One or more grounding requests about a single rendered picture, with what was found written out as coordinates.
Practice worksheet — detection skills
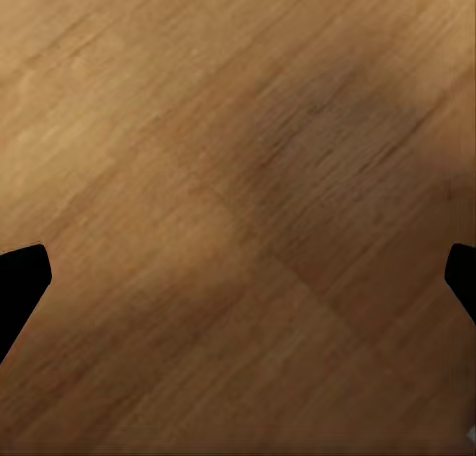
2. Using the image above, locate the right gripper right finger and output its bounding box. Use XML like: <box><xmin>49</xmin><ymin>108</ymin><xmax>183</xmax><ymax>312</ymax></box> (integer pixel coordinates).
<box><xmin>444</xmin><ymin>243</ymin><xmax>476</xmax><ymax>322</ymax></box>

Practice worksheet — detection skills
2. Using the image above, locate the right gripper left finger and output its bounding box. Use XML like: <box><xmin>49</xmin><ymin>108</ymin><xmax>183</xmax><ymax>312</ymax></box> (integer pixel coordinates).
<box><xmin>0</xmin><ymin>244</ymin><xmax>52</xmax><ymax>363</ymax></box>

